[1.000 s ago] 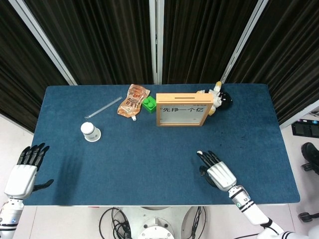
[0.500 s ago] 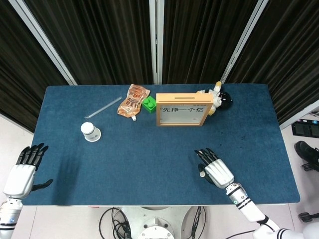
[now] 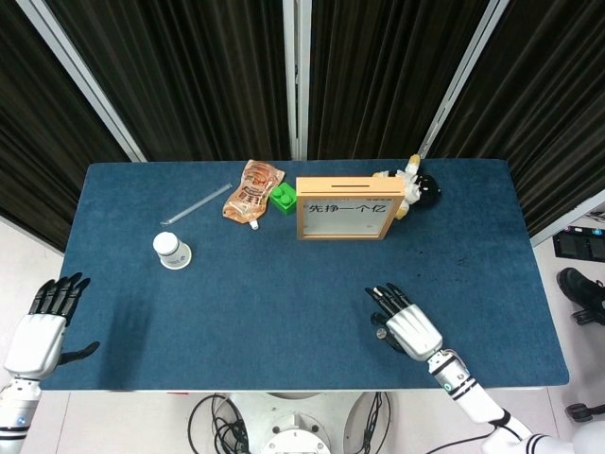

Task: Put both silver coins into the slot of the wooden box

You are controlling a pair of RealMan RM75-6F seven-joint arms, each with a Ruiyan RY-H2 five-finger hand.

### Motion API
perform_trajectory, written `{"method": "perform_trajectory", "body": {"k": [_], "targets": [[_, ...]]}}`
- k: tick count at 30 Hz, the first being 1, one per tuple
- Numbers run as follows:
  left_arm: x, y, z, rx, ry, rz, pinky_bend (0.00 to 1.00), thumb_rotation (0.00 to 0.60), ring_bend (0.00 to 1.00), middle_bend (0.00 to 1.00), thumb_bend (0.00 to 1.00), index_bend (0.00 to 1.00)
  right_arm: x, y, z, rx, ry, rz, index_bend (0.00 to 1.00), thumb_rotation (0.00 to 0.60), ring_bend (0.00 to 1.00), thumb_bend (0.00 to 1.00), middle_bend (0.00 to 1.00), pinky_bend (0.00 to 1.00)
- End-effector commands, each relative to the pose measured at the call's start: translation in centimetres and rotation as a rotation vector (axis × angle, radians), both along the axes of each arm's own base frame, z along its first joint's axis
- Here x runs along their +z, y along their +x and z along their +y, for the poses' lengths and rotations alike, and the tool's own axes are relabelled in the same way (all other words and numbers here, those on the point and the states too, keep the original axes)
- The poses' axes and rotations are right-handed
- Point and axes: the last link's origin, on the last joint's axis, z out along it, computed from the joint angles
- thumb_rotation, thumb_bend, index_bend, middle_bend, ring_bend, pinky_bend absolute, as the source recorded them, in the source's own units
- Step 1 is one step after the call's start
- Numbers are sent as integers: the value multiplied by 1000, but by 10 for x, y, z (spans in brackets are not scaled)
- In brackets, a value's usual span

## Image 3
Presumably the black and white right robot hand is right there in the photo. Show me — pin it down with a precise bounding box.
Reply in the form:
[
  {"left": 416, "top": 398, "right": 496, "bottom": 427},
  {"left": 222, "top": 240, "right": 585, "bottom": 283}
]
[{"left": 363, "top": 282, "right": 444, "bottom": 363}]

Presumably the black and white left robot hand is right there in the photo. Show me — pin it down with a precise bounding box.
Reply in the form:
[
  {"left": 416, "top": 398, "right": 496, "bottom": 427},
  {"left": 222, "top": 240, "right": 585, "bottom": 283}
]
[{"left": 3, "top": 272, "right": 101, "bottom": 381}]

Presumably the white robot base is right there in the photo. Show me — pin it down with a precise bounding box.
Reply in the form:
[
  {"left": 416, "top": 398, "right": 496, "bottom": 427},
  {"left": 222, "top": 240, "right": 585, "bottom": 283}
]
[{"left": 226, "top": 391, "right": 379, "bottom": 454}]

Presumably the black and white plush toy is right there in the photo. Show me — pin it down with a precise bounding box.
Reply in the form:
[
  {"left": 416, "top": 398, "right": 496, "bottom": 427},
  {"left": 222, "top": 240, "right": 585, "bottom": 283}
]
[{"left": 372, "top": 153, "right": 442, "bottom": 220}]

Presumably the blue table mat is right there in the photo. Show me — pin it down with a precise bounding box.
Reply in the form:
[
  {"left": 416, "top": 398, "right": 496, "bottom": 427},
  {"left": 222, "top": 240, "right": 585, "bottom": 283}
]
[{"left": 40, "top": 159, "right": 571, "bottom": 393}]

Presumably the white paper cup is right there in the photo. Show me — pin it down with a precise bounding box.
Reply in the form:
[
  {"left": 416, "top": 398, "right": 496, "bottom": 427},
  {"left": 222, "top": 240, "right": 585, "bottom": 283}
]
[{"left": 151, "top": 231, "right": 193, "bottom": 271}]

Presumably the black shoe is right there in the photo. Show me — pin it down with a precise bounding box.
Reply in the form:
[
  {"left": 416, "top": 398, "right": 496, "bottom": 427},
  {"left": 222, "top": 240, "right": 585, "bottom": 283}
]
[{"left": 556, "top": 267, "right": 605, "bottom": 327}]

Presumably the black chair caster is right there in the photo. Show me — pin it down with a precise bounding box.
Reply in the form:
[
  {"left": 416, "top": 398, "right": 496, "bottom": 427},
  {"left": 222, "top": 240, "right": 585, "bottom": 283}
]
[{"left": 565, "top": 401, "right": 597, "bottom": 424}]

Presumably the green toy brick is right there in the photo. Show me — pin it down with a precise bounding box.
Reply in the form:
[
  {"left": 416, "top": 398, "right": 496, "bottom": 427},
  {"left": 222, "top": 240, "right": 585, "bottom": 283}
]
[{"left": 269, "top": 182, "right": 298, "bottom": 218}]

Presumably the black device with coloured lights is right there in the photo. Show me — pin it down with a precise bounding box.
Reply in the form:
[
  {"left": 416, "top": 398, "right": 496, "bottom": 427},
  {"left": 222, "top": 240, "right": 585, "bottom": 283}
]
[{"left": 551, "top": 225, "right": 605, "bottom": 262}]

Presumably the clear plastic tube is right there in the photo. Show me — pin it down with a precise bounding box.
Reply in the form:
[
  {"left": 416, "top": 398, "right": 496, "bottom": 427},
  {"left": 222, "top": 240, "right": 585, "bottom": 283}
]
[{"left": 160, "top": 183, "right": 233, "bottom": 226}]

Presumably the orange spout pouch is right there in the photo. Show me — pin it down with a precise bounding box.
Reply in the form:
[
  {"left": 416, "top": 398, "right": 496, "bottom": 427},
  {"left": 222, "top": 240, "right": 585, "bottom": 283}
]
[{"left": 222, "top": 159, "right": 286, "bottom": 232}]

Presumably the black pleated curtain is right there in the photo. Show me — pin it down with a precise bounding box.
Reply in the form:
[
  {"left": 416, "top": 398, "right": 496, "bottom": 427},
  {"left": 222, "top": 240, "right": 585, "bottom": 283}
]
[
  {"left": 306, "top": 0, "right": 495, "bottom": 161},
  {"left": 0, "top": 0, "right": 131, "bottom": 254},
  {"left": 44, "top": 0, "right": 292, "bottom": 163},
  {"left": 427, "top": 0, "right": 605, "bottom": 237}
]

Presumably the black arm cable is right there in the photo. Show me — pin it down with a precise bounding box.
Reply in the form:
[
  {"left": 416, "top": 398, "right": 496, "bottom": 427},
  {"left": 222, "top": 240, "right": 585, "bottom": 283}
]
[{"left": 424, "top": 422, "right": 498, "bottom": 454}]

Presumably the wooden framed money box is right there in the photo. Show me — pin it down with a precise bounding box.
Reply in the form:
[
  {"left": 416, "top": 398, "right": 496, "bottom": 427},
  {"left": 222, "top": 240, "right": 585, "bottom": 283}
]
[{"left": 295, "top": 175, "right": 406, "bottom": 242}]

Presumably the white metal frame post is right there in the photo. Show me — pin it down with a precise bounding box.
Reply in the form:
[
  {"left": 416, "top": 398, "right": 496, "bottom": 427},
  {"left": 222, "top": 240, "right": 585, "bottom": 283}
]
[
  {"left": 418, "top": 0, "right": 512, "bottom": 160},
  {"left": 528, "top": 188, "right": 605, "bottom": 247},
  {"left": 282, "top": 0, "right": 311, "bottom": 161},
  {"left": 16, "top": 0, "right": 147, "bottom": 163}
]

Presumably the black cable bundle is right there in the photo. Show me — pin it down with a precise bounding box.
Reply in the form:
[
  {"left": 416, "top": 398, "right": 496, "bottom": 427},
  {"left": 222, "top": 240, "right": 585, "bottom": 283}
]
[{"left": 188, "top": 393, "right": 251, "bottom": 454}]

